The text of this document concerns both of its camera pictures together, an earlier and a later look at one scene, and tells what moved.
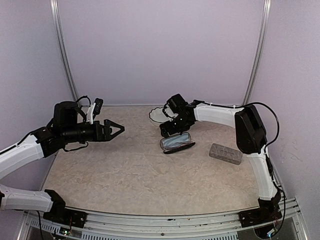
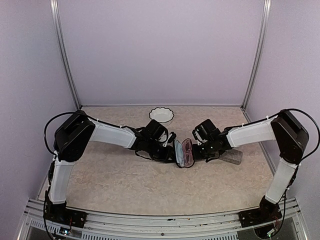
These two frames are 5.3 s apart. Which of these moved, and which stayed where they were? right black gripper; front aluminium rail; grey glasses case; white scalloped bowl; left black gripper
Moved: right black gripper; left black gripper
Stayed: front aluminium rail; white scalloped bowl; grey glasses case
